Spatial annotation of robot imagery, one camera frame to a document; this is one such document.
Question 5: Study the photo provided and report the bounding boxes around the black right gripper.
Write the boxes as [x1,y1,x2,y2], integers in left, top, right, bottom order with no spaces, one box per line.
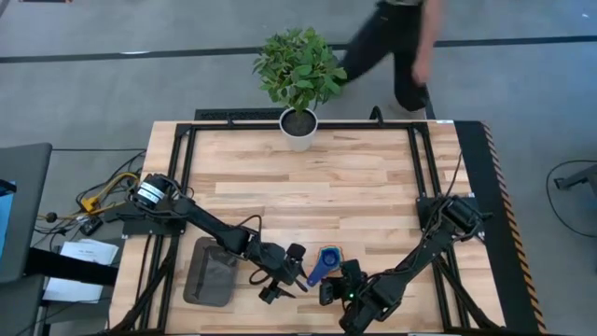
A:
[333,259,374,304]

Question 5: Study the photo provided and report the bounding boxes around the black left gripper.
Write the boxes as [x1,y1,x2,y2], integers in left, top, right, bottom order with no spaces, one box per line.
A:
[251,242,312,293]

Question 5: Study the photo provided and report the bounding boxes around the dark purple measuring cup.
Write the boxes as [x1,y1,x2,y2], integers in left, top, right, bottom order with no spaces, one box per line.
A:
[306,247,341,287]

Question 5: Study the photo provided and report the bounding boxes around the grey plastic basket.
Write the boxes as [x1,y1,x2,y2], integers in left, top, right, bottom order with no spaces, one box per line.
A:
[182,236,241,308]

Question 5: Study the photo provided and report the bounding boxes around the white plant pot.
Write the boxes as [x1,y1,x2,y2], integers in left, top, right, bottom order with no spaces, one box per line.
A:
[278,106,320,153]

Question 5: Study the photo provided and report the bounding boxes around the black hazard-striped strip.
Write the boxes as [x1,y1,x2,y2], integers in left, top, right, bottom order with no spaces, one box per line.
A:
[454,119,547,335]

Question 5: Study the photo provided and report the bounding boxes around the black ribbed mat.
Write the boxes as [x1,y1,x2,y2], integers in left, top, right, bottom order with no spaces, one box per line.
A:
[194,107,286,121]

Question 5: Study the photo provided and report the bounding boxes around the green leafy plant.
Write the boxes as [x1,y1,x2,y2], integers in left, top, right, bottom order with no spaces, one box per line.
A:
[253,26,349,113]

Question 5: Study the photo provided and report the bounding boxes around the person's hand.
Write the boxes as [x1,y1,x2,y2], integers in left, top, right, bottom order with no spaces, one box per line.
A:
[411,58,433,86]

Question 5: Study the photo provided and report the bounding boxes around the white paper sheets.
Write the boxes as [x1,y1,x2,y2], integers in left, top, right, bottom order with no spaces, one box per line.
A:
[42,238,120,304]

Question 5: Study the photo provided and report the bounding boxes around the person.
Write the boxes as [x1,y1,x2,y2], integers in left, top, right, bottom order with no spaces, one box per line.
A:
[339,0,444,120]

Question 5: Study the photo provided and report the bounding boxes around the grey chair leg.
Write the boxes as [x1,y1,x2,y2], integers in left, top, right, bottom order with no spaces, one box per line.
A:
[553,162,597,190]

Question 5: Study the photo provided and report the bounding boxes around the grey desk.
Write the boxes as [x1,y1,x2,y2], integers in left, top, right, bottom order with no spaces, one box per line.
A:
[0,142,53,284]

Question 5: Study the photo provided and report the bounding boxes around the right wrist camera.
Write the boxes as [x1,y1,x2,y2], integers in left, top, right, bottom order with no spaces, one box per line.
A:
[319,278,336,307]

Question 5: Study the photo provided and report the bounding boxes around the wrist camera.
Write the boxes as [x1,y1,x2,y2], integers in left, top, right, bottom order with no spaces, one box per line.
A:
[258,284,298,305]
[319,278,336,307]

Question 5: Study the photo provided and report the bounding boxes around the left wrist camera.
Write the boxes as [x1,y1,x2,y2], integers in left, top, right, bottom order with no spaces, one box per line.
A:
[258,284,298,305]

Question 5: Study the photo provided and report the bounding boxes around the black aluminium table frame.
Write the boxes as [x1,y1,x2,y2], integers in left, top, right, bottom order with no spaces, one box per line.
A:
[109,119,505,336]

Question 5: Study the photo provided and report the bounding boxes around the yellow cable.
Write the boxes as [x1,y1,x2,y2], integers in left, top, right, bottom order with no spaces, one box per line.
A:
[81,171,141,214]

